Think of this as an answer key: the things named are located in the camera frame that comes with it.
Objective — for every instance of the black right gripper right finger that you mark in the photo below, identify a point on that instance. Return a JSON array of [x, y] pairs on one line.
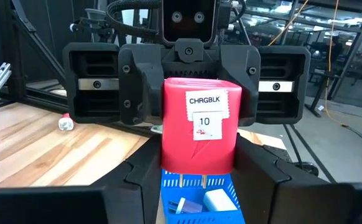
[[262, 193]]

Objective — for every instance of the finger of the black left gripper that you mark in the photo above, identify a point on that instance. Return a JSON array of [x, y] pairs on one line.
[[140, 84], [246, 81]]

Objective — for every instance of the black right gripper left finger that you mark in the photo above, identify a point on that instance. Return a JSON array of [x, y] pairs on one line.
[[131, 193]]

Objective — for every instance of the red and white charger block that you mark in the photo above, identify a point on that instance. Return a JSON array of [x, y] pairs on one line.
[[66, 124]]

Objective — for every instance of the purple and white charger block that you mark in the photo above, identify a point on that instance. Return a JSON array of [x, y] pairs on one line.
[[190, 207]]

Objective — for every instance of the pink charger block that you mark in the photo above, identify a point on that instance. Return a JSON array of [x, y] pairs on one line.
[[199, 149]]

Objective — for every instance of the black caster wheel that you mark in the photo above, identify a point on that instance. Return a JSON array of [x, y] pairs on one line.
[[308, 169]]

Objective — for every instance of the blue plastic basket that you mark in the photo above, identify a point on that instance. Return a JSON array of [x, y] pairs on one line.
[[193, 219]]

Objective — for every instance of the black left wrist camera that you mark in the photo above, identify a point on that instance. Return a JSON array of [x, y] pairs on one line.
[[188, 28]]

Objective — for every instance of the black diagonal frame strut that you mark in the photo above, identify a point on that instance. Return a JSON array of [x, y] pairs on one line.
[[35, 40]]

